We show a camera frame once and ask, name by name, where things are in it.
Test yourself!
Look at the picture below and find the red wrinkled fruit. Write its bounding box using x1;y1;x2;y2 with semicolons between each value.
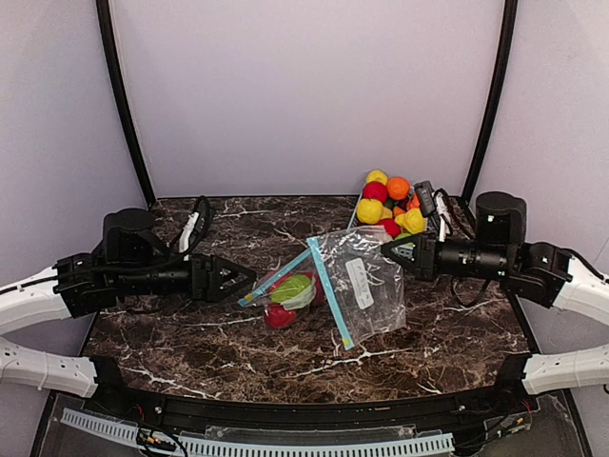
264;304;298;329

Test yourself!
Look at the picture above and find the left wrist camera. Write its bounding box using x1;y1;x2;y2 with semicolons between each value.
168;196;214;254

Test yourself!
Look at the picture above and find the red apple back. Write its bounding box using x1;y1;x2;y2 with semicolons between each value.
362;181;388;205

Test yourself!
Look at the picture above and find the orange fruit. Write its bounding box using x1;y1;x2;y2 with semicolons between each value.
386;176;410;201

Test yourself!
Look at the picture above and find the white slotted cable duct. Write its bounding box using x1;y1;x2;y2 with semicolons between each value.
61;408;455;456

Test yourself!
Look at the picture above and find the black right frame post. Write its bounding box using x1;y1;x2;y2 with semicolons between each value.
461;0;519;204

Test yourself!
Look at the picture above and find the black frame post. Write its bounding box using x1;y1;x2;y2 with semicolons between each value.
461;0;519;204
95;0;157;208

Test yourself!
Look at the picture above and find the black left frame post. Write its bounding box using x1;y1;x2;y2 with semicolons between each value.
95;0;157;208

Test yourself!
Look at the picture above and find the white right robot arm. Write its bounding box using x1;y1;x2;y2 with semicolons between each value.
381;191;608;396

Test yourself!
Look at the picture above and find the yellow lemon right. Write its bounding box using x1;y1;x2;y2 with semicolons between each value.
394;208;426;234

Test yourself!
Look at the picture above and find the green pear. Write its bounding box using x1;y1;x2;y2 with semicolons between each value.
270;274;317;310

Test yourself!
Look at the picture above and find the black front table rail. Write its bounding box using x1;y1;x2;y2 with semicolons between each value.
84;368;539;438

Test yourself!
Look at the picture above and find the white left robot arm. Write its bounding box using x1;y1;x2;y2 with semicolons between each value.
1;199;256;398

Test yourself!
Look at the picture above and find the yellow apple front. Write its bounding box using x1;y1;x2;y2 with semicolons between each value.
356;198;384;225

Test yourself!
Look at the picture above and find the light blue plastic basket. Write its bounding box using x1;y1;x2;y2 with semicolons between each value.
345;184;442;258

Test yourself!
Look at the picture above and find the clear zip bag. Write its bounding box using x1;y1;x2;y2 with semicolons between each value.
238;248;325;330
307;226;406;350

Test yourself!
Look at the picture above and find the yellow fruit back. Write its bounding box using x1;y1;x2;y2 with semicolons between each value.
365;169;389;186

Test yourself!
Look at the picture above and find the orange pumpkin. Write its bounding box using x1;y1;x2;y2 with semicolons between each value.
406;193;421;211

